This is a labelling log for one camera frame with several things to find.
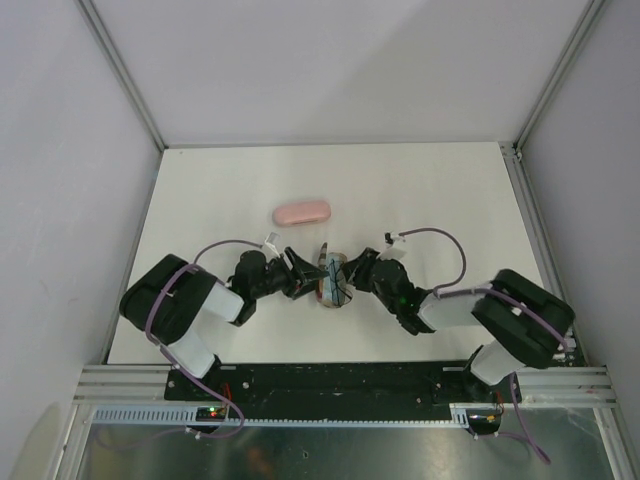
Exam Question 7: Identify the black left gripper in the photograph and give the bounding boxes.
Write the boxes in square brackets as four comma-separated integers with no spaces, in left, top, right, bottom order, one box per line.
[252,246,328,299]

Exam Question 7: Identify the plaid glasses case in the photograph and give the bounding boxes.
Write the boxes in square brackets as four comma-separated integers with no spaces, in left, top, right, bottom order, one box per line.
[315,242,353,309]

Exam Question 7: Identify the pink glasses case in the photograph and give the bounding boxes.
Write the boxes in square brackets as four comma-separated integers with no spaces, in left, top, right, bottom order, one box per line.
[272,200,332,227]

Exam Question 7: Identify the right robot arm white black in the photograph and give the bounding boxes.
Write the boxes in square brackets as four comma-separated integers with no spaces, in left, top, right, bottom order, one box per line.
[341,249,575,401]

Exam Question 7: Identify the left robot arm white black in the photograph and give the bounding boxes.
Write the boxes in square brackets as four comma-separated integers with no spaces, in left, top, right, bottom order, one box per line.
[119,247,328,400]

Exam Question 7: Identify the left controller board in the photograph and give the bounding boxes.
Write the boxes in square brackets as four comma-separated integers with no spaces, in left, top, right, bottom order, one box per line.
[196,406,227,422]

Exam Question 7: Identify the controller board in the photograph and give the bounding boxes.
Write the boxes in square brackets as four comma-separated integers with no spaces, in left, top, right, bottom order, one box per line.
[196,406,227,422]
[467,410,502,435]

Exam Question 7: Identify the right controller board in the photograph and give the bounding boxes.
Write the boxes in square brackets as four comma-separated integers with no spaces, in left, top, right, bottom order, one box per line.
[467,410,502,435]

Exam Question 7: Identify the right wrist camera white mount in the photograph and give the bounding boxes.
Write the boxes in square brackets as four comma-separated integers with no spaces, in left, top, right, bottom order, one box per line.
[380,232,406,260]

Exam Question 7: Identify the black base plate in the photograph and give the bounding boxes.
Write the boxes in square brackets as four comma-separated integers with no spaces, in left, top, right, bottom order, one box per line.
[164,361,521,422]

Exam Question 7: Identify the grey slotted cable duct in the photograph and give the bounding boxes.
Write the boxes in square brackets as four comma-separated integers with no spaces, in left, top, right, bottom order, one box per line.
[89,402,476,429]

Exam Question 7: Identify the right aluminium frame post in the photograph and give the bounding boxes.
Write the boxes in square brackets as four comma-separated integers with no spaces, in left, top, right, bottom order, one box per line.
[512,0,609,156]

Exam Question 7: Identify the aluminium frame post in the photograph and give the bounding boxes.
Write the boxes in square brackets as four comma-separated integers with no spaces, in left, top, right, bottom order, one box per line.
[512,0,609,156]
[74,0,166,150]

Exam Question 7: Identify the left aluminium frame post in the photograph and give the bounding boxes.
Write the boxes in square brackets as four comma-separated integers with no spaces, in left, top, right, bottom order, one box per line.
[74,0,166,150]

